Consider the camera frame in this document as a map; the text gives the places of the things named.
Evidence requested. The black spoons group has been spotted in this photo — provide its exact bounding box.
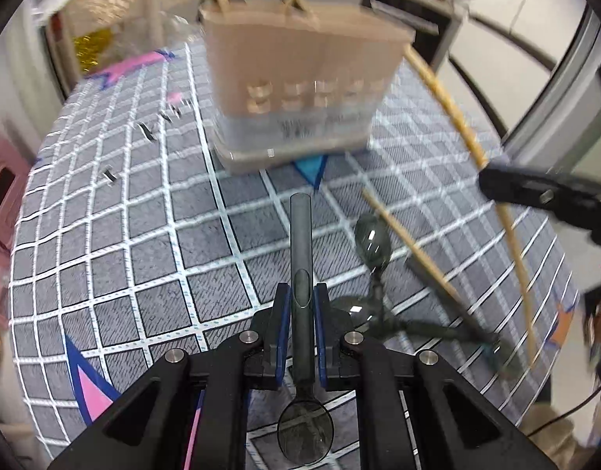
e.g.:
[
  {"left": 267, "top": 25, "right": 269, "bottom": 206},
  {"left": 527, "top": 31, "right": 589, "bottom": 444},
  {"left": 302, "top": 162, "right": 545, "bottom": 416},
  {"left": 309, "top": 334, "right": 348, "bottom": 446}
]
[{"left": 361, "top": 188, "right": 499, "bottom": 346}]

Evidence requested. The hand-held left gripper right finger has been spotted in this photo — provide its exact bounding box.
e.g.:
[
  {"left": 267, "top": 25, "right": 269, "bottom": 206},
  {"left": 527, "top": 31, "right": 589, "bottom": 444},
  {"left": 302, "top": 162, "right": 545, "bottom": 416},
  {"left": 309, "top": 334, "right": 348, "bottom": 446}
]
[{"left": 314, "top": 281, "right": 558, "bottom": 470}]

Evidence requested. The yellow packet in rack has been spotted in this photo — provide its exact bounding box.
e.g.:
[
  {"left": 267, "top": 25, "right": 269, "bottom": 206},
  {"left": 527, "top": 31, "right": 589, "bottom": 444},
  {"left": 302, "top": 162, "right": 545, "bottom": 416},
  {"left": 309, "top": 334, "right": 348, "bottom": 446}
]
[{"left": 72, "top": 27, "right": 115, "bottom": 74}]

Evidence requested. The grey checked tablecloth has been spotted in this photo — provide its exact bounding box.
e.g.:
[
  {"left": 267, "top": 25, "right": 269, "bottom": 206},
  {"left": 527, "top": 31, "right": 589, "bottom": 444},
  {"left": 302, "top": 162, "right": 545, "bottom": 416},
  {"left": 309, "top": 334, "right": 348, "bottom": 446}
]
[{"left": 9, "top": 39, "right": 582, "bottom": 470}]

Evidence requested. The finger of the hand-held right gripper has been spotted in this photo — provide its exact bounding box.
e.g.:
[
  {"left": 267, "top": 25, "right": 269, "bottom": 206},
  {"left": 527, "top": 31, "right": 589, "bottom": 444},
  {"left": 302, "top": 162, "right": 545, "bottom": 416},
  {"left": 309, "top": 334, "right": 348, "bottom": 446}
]
[{"left": 479, "top": 164, "right": 595, "bottom": 231}]

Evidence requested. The stack of pink plastic stools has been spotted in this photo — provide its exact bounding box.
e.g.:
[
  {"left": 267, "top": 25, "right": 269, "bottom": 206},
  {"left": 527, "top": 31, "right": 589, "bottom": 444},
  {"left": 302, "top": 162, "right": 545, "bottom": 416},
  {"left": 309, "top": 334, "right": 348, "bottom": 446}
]
[{"left": 0, "top": 125, "right": 34, "bottom": 324}]

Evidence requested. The black built-in oven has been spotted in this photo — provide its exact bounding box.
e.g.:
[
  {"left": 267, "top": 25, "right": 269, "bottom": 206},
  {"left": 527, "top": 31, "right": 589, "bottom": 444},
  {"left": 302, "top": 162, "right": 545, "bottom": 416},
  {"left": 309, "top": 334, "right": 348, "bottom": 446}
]
[{"left": 364, "top": 0, "right": 458, "bottom": 67}]

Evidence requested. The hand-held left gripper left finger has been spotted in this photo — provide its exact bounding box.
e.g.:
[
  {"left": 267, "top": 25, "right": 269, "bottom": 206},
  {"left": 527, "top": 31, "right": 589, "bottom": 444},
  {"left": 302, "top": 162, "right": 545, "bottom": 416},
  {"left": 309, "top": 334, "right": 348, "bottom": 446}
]
[{"left": 48, "top": 281, "right": 291, "bottom": 470}]

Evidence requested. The beige plastic utensil holder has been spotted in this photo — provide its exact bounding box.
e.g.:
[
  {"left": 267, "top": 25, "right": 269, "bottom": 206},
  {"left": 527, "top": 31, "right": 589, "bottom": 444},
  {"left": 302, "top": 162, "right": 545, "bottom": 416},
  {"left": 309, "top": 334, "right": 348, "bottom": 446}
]
[{"left": 199, "top": 2, "right": 416, "bottom": 174}]

